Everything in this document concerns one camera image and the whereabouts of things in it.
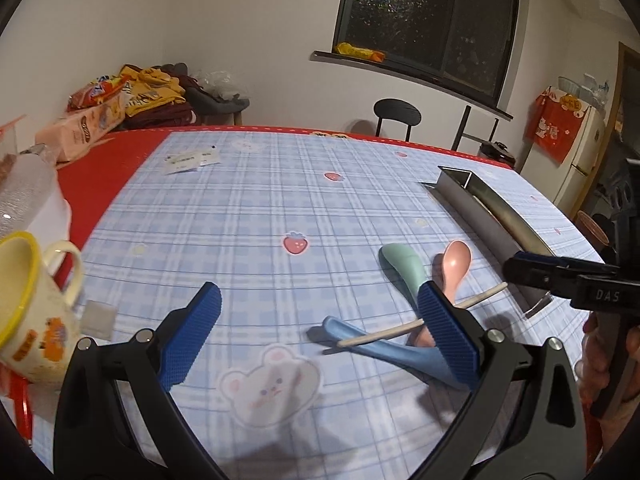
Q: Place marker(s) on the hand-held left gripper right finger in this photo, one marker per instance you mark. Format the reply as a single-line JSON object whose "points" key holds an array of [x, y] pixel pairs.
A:
{"points": [[447, 335]]}

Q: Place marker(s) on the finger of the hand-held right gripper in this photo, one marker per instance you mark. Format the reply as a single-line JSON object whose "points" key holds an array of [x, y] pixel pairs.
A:
{"points": [[540, 269]]}

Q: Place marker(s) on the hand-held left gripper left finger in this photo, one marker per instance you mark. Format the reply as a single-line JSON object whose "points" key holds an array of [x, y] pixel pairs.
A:
{"points": [[192, 337]]}

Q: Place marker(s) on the blue spoon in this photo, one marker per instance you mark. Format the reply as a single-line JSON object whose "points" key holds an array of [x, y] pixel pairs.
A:
{"points": [[390, 350]]}

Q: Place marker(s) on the stainless steel utensil tray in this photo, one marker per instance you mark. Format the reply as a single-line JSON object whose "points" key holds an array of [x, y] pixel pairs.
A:
{"points": [[500, 220]]}

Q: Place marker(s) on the beige chopstick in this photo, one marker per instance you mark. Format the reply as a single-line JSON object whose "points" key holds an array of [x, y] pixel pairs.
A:
{"points": [[380, 334]]}

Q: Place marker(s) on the pink spoon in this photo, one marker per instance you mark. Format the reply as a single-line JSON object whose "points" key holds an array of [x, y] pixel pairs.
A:
{"points": [[457, 257]]}

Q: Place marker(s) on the mint green spoon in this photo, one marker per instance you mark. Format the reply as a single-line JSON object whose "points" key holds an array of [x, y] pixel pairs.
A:
{"points": [[400, 265]]}

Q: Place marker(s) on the person's right hand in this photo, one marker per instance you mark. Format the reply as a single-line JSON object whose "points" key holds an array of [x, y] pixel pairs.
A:
{"points": [[592, 375]]}

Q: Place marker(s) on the brown trash bin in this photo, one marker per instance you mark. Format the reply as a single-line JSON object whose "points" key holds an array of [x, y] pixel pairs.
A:
{"points": [[592, 227]]}

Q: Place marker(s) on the square white sachet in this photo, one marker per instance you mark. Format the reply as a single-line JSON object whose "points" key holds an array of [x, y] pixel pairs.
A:
{"points": [[99, 317]]}

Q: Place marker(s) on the cream refrigerator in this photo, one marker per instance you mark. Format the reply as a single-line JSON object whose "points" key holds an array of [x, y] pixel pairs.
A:
{"points": [[580, 160]]}

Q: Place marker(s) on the electric rice cooker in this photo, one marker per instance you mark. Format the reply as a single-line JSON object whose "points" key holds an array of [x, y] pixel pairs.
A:
{"points": [[497, 152]]}

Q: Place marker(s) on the blue plaid table cover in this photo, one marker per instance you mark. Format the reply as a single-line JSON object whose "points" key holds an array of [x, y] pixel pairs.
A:
{"points": [[250, 220]]}

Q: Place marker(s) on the red printed cloth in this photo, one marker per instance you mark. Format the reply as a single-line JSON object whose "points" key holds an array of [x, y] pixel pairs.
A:
{"points": [[552, 130]]}

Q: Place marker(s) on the yellow rimmed cream mug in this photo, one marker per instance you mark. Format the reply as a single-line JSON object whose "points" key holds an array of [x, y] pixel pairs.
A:
{"points": [[30, 320]]}

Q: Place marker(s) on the clear plastic bags on refrigerator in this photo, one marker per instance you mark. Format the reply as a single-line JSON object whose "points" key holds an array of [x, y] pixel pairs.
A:
{"points": [[595, 92]]}

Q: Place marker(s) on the pale green bowl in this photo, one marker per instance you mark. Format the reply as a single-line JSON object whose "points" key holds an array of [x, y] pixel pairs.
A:
{"points": [[568, 85]]}

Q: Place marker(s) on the black round-back chair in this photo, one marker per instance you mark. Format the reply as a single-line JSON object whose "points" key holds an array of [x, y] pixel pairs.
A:
{"points": [[397, 110]]}

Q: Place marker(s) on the plastic snack container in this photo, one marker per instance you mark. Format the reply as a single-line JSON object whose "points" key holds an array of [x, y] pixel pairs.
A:
{"points": [[30, 195]]}

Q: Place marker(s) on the dark red garment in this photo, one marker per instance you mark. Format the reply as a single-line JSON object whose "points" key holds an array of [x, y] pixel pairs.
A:
{"points": [[165, 115]]}

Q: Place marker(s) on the grey stool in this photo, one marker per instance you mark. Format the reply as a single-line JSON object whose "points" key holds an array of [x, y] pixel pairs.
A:
{"points": [[220, 105]]}

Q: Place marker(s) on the dark window sill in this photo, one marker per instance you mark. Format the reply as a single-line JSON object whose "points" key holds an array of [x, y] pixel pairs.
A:
{"points": [[400, 72]]}

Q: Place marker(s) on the yellow garment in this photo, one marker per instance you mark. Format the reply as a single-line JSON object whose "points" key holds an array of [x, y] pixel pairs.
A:
{"points": [[150, 90]]}

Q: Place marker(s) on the crumpled clear plastic bags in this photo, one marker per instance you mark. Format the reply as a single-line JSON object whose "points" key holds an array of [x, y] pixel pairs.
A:
{"points": [[220, 82]]}

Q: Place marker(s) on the orange snack bag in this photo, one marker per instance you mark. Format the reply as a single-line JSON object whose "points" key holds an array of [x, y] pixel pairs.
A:
{"points": [[95, 92]]}

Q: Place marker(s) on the dark window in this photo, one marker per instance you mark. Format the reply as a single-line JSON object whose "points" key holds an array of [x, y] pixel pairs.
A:
{"points": [[425, 10]]}

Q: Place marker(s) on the yellow snack packet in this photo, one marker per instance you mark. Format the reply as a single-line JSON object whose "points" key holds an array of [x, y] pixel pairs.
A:
{"points": [[357, 51]]}

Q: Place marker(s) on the black metal frame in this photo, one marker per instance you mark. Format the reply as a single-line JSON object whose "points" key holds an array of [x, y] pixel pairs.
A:
{"points": [[462, 125]]}

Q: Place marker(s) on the wooden door frame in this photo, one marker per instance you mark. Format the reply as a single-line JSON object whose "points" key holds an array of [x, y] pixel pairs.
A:
{"points": [[620, 85]]}

